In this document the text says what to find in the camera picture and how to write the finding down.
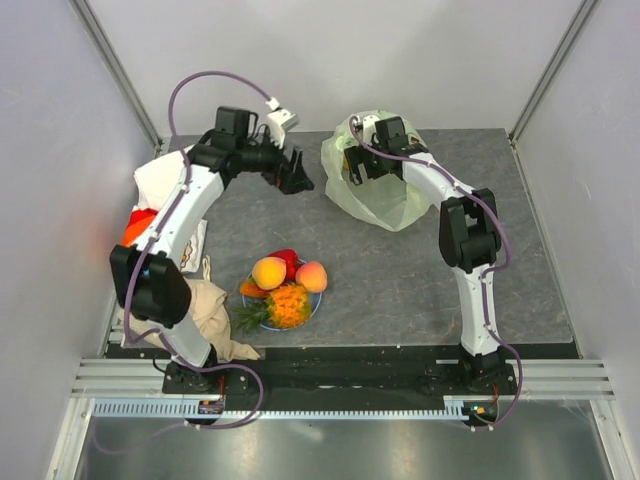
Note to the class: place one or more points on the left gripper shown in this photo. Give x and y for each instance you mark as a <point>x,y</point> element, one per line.
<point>284,169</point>

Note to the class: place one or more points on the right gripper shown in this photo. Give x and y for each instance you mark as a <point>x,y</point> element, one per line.
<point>355,157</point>

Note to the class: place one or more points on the pale green plastic bag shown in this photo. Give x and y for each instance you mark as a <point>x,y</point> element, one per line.
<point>387,202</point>

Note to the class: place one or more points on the red fake apple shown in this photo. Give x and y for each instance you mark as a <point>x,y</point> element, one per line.
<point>292,261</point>

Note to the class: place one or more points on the yellow fake pear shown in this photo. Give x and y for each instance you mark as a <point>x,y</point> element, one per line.
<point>312,276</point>

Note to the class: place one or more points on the orange yellow fake peach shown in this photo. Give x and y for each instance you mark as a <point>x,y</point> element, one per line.
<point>269,273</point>

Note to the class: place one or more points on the red yellow fake mango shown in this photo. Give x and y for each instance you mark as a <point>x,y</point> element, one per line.
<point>250,289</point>

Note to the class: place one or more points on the fake pineapple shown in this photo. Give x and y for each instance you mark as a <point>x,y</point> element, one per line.
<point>286,307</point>

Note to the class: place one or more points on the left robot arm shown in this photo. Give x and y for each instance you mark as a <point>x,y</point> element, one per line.
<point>146,274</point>

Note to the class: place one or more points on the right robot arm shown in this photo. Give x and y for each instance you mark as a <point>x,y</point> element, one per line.
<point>470,234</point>

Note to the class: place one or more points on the blue plastic plate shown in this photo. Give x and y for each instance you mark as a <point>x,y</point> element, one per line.
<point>315,301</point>

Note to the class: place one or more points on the white folded towel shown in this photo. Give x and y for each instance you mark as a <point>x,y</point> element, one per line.
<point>157,179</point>

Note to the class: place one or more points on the beige crumpled cloth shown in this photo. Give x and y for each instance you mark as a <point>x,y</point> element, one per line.
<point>211,318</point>

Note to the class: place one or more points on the rainbow striped cloth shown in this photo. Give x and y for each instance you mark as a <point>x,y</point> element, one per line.
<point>139,221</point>

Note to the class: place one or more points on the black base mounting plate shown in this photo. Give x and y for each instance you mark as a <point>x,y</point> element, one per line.
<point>341,378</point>

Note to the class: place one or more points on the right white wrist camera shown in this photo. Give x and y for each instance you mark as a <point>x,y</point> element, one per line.
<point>364,127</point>

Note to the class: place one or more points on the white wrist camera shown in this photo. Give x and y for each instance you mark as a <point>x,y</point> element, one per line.
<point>364,127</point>
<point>279,122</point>

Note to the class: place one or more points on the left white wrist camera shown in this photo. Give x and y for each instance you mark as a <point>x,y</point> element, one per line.
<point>279,122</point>

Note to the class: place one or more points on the left aluminium corner post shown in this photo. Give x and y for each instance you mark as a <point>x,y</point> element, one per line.
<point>98,36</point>

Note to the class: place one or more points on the aluminium corner post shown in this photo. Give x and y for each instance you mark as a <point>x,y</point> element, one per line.
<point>553,67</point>
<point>98,36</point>

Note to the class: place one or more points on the right aluminium corner post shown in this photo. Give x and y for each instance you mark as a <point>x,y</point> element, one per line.
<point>553,67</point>

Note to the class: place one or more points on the grey slotted cable duct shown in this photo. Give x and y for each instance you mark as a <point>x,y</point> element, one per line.
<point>197,409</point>

